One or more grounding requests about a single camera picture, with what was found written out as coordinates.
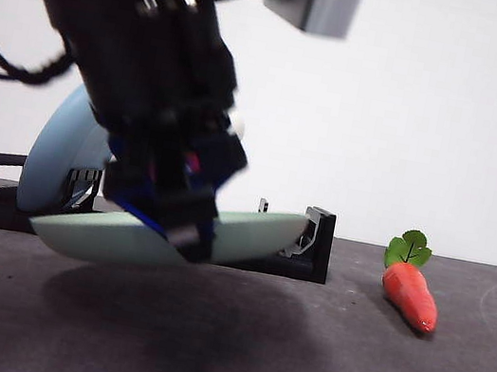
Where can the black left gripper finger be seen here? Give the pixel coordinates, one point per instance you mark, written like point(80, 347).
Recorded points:
point(164, 200)

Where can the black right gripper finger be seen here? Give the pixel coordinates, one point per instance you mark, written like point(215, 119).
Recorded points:
point(224, 158)

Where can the green plate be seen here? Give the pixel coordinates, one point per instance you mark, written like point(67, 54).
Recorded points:
point(95, 236)

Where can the orange carrot with green leaves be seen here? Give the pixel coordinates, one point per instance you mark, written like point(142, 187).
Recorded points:
point(408, 291)

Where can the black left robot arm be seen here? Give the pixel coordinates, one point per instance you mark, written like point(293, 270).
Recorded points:
point(148, 43)

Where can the white plate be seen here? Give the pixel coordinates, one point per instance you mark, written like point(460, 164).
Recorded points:
point(239, 124)

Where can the blue plate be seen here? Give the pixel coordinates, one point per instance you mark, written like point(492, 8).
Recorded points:
point(58, 147)

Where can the black plate rack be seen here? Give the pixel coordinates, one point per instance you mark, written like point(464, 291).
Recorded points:
point(315, 255)

